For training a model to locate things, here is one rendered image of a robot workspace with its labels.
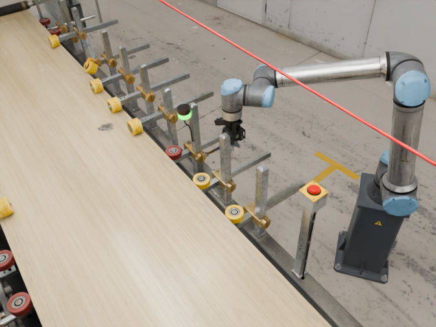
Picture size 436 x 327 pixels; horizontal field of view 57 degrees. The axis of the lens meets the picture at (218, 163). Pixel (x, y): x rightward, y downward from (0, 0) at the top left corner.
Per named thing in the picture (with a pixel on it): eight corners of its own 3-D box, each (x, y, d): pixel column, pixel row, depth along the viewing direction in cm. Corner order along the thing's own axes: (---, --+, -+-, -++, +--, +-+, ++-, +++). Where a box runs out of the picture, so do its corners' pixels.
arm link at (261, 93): (276, 78, 168) (246, 76, 170) (274, 93, 160) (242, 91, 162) (274, 97, 175) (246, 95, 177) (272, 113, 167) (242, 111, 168)
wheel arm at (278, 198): (300, 184, 197) (301, 178, 194) (305, 189, 195) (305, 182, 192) (228, 228, 179) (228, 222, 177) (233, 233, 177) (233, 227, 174)
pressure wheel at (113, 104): (115, 93, 224) (122, 105, 223) (115, 100, 232) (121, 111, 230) (106, 97, 222) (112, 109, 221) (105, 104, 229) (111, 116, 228)
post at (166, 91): (177, 154, 239) (167, 85, 206) (180, 157, 237) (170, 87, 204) (172, 157, 237) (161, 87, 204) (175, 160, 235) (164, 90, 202)
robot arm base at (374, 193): (367, 177, 225) (371, 164, 218) (403, 184, 220) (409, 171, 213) (364, 202, 212) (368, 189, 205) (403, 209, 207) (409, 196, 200)
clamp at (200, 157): (192, 146, 216) (191, 139, 212) (206, 160, 208) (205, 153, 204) (183, 151, 214) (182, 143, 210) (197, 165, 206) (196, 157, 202)
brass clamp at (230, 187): (220, 174, 202) (220, 166, 198) (237, 189, 194) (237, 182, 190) (210, 179, 199) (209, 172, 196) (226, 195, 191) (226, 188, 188)
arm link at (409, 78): (411, 193, 200) (431, 55, 151) (417, 220, 187) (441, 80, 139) (378, 193, 204) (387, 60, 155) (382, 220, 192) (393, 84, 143)
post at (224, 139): (228, 203, 207) (225, 130, 174) (231, 207, 205) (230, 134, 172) (222, 206, 206) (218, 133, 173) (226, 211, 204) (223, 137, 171)
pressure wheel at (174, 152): (178, 158, 213) (176, 142, 205) (186, 167, 208) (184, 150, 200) (165, 165, 210) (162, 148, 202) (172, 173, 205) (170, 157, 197)
